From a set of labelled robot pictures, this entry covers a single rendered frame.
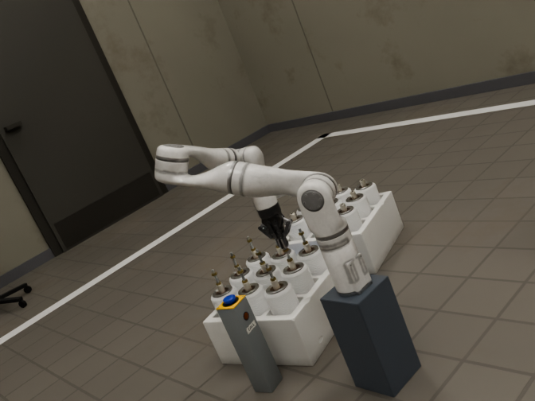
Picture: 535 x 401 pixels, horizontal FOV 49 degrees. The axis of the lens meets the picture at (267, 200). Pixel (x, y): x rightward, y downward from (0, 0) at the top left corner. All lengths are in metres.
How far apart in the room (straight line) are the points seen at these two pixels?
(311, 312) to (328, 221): 0.52
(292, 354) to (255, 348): 0.16
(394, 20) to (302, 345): 3.28
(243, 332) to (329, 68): 3.74
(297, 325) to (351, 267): 0.39
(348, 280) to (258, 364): 0.45
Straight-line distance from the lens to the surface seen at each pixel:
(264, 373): 1.88
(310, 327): 1.93
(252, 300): 1.96
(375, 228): 2.38
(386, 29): 4.80
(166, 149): 1.62
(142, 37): 5.47
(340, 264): 1.55
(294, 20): 5.36
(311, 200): 1.48
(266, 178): 1.54
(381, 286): 1.61
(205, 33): 5.84
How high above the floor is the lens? 1.03
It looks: 16 degrees down
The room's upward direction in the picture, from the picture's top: 23 degrees counter-clockwise
